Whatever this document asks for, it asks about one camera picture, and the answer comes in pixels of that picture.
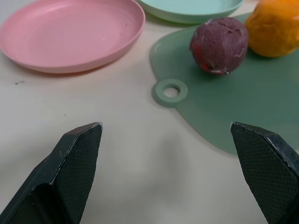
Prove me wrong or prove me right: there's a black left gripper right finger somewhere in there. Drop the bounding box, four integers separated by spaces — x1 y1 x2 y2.
230 121 299 224

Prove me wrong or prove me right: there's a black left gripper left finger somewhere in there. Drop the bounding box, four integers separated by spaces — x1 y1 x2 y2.
0 121 104 224

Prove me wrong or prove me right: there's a dark red round fruit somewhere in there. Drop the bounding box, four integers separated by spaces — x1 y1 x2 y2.
189 17 249 76

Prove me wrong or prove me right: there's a pink plate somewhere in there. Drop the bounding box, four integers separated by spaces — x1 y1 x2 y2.
0 0 146 74

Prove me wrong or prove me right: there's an orange fruit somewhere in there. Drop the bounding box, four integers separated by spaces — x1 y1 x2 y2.
244 0 299 58

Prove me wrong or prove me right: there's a light green plate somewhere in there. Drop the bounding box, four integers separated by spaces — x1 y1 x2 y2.
135 0 247 25

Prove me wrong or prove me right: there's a green cutting mat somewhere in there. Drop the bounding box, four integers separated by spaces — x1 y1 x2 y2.
149 12 299 156

